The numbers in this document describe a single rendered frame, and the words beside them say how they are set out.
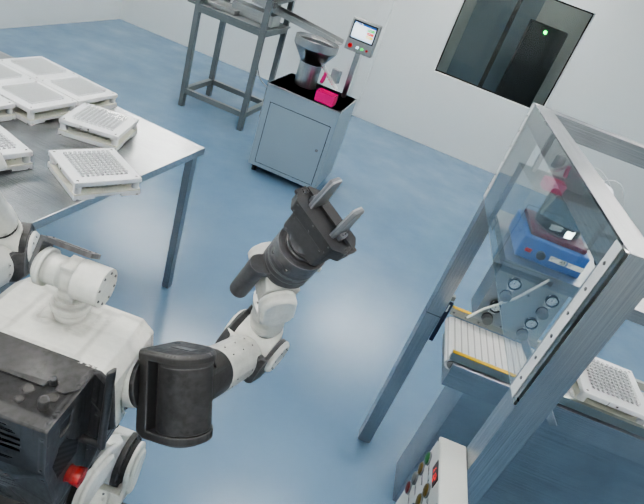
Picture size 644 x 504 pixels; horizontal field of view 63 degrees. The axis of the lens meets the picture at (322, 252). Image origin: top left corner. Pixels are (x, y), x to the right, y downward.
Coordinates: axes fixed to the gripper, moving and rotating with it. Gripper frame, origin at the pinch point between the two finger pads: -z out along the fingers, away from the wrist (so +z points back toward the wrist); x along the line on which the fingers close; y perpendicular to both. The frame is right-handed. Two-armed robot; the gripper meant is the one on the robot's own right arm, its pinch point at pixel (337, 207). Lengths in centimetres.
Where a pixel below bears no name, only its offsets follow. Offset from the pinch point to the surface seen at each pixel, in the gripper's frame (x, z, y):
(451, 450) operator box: -46, 35, 22
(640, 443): -99, 59, 114
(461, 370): -45, 76, 83
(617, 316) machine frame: -37.5, -7.7, 28.9
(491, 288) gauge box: -27, 45, 82
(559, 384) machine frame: -43, 7, 27
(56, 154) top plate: 100, 115, 19
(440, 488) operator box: -48, 33, 12
